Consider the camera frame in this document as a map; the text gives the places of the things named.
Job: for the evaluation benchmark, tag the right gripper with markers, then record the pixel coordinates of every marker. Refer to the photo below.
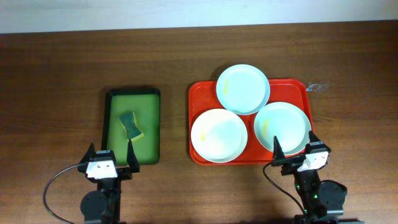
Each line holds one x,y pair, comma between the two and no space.
288,165

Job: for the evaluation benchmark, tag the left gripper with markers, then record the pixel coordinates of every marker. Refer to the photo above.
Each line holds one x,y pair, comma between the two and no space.
123,170

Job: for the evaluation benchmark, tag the white plate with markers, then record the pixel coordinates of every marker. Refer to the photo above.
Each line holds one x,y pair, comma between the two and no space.
219,135
243,89
285,121

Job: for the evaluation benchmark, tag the yellow green sponge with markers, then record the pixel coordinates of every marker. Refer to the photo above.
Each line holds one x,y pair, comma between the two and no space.
128,122

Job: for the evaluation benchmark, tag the white plate top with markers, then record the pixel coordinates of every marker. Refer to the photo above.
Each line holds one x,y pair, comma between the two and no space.
243,89

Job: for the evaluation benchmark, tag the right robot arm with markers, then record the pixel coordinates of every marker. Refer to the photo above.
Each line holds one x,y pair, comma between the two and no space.
321,200

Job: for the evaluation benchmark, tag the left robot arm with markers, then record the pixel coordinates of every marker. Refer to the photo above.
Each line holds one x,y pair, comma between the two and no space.
103,205

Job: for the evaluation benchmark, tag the green soapy water tray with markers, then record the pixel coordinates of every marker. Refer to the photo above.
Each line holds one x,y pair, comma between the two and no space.
144,102

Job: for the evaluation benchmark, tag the red plastic tray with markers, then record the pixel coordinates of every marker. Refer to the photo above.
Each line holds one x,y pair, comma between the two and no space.
202,97

